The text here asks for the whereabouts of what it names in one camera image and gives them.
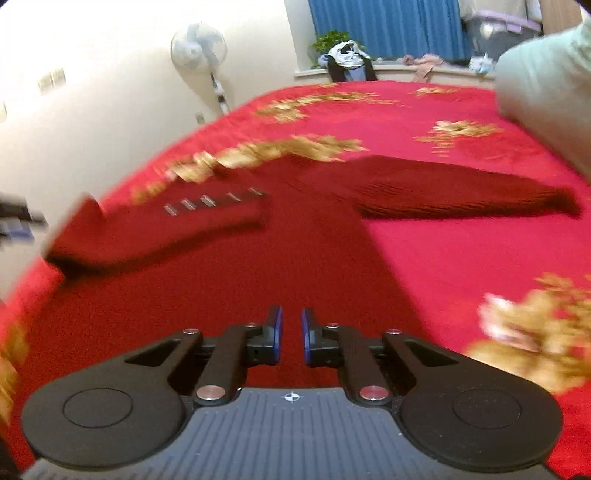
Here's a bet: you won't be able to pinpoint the white standing fan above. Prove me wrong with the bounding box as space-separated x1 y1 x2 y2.
170 24 230 115

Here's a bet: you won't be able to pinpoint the white wall socket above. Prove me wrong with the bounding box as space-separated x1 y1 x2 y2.
38 69 66 92

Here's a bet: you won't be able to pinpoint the grey plastic storage box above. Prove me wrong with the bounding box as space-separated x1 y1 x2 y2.
464 10 542 61

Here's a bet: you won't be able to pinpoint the green potted plant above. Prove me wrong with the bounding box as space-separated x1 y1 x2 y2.
311 30 370 70

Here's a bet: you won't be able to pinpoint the dark red knit sweater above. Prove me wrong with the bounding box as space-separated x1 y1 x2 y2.
15 155 590 407

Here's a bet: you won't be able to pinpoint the pink cloth on sill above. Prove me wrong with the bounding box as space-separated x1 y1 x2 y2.
403 54 445 83

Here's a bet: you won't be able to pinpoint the red floral bed blanket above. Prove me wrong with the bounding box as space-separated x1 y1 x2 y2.
1 82 590 479

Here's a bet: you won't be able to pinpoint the blue window curtain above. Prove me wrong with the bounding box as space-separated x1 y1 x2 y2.
308 0 471 60

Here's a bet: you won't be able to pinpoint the black chair with clothes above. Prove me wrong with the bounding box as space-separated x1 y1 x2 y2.
318 40 378 83

